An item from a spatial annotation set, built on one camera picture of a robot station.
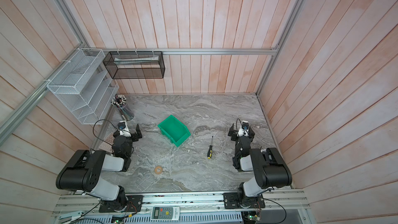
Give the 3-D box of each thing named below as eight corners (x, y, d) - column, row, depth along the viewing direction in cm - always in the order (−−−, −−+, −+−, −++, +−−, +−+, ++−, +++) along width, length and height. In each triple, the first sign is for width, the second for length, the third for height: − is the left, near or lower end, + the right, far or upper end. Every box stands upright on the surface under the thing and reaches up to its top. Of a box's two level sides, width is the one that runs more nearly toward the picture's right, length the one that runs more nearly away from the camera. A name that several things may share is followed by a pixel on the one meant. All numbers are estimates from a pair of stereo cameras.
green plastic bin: (159, 131, 102) (157, 125, 96) (173, 120, 107) (171, 114, 102) (176, 148, 94) (175, 143, 88) (190, 135, 100) (190, 130, 94)
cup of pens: (121, 121, 107) (109, 104, 93) (124, 111, 112) (114, 94, 98) (132, 121, 107) (122, 104, 93) (135, 112, 112) (126, 94, 98)
